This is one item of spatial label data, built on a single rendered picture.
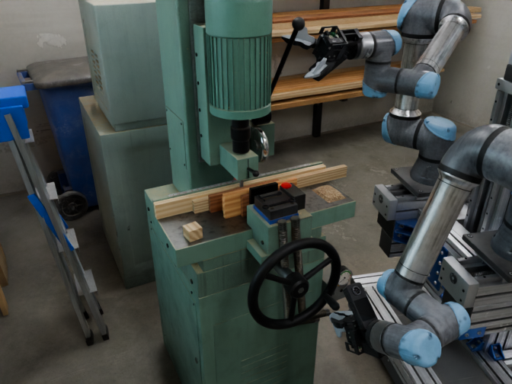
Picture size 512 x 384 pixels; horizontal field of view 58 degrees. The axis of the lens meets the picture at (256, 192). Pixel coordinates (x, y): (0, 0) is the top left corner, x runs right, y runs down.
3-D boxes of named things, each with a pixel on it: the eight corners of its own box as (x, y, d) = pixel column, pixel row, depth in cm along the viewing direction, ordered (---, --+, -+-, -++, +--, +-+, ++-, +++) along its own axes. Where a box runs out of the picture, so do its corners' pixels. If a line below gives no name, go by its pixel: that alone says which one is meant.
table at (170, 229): (187, 289, 119) (186, 270, 116) (154, 231, 143) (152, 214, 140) (374, 231, 143) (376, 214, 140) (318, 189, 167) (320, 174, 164)
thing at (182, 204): (156, 219, 137) (155, 205, 135) (155, 216, 139) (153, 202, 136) (324, 178, 161) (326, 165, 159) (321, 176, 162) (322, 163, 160)
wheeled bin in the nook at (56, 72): (57, 228, 298) (20, 79, 252) (45, 193, 340) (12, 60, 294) (153, 204, 326) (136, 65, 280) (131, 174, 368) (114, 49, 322)
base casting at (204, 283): (197, 299, 134) (195, 274, 130) (145, 209, 179) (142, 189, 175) (325, 257, 152) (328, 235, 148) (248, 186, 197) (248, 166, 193)
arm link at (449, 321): (436, 284, 110) (402, 302, 105) (477, 313, 101) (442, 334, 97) (432, 308, 114) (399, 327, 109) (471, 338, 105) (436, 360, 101)
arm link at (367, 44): (353, 45, 139) (366, 65, 135) (341, 46, 137) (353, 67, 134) (365, 25, 132) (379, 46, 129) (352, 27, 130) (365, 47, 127)
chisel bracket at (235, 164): (238, 186, 138) (237, 160, 134) (219, 168, 149) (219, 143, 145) (260, 180, 141) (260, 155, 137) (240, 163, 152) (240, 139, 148)
